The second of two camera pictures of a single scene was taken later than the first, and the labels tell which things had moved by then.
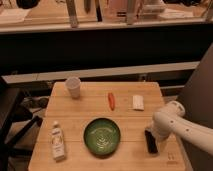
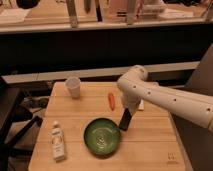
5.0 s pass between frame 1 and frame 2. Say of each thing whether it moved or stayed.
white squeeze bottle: stayed
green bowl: stayed
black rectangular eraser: moved
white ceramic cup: stayed
